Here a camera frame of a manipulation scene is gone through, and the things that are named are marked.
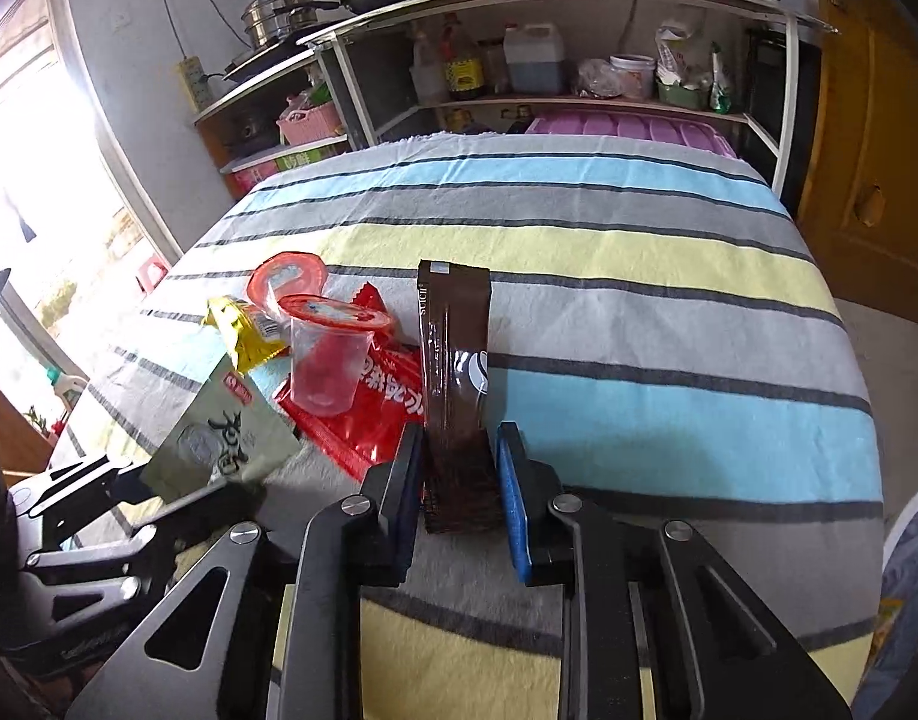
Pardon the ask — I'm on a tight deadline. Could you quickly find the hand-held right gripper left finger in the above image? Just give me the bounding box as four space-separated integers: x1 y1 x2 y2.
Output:
65 424 428 720

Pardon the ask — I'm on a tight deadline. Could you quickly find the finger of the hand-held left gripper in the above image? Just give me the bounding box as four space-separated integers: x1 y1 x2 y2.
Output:
22 481 269 616
7 453 160 542

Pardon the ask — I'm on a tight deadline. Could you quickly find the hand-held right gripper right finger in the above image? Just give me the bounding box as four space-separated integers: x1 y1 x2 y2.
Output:
495 421 854 720

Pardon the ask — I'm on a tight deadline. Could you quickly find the green snack packet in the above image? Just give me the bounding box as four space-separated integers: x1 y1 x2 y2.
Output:
139 352 303 500

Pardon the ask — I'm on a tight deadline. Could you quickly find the brown coffee sachet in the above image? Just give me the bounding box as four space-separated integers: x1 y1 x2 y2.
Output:
415 258 500 536

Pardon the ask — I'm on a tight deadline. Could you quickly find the white round waste bin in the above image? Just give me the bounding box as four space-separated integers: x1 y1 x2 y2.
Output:
851 481 918 720

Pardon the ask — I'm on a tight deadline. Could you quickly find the clear bin liner bag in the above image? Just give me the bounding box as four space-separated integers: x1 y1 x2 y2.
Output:
856 510 918 720

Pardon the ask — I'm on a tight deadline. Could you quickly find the red flat snack packet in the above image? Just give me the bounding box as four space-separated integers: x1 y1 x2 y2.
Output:
274 280 431 483

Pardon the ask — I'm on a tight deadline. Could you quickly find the clear cup with red lid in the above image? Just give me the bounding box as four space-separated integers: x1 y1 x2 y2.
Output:
278 292 398 416

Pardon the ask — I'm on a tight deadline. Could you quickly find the yellow snack packet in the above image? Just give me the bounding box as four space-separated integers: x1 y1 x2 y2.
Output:
201 295 292 374

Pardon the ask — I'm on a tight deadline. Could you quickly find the red plastic stool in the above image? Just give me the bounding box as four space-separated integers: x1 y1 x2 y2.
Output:
135 253 173 295

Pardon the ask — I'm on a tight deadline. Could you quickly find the striped bed sheet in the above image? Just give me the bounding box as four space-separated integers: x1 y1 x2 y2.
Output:
50 131 884 720

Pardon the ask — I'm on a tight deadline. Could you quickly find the red-rimmed clear cup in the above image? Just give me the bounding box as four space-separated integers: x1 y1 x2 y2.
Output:
247 250 329 317

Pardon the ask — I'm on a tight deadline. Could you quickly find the black cooking pot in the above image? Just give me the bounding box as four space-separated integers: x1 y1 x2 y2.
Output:
237 115 281 148

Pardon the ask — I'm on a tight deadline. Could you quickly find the pink-lidded storage box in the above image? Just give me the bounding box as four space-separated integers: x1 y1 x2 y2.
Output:
524 112 738 159

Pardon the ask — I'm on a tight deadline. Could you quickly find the pink plastic basket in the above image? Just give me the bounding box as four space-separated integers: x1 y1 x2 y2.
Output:
277 93 348 146

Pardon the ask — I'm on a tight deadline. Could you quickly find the yellow power strip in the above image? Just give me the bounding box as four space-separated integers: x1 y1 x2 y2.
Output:
177 55 213 113

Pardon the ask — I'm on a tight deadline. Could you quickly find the pink plastic bag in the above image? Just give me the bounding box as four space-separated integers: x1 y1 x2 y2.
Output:
574 58 624 101

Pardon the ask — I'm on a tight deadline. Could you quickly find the small glass jar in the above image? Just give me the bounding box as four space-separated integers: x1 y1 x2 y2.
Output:
482 40 509 95

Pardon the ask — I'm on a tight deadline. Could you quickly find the green plastic basin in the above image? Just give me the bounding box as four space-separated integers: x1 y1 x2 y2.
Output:
657 79 713 111

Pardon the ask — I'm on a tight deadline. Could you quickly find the jerrycan with dark liquid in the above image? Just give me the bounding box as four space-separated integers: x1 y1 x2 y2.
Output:
502 23 566 95

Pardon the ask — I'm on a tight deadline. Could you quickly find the clear plastic bottle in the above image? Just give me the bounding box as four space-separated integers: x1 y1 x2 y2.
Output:
409 29 449 107

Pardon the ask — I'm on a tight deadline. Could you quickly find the white plastic tub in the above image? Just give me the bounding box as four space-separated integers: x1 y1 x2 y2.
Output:
608 53 657 101

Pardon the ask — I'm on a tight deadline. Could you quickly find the yellow-label sauce bottle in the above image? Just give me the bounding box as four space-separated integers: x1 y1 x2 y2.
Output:
439 14 485 101

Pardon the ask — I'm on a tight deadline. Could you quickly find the black induction cooker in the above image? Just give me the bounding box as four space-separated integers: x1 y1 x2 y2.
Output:
220 44 314 84

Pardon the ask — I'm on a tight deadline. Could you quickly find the green pouch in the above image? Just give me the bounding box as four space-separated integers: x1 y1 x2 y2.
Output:
709 44 734 116

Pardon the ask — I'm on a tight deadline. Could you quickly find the white plastic bag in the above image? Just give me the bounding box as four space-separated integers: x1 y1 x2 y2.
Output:
653 25 712 84

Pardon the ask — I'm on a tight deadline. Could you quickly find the white shelf unit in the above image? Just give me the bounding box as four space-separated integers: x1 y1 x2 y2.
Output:
297 0 839 197

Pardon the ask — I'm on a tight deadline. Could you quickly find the steel steamer pot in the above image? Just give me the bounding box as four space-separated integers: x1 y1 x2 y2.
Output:
241 0 341 50

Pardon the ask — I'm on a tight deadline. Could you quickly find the wooden door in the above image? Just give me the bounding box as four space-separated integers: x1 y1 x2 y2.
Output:
795 0 918 328

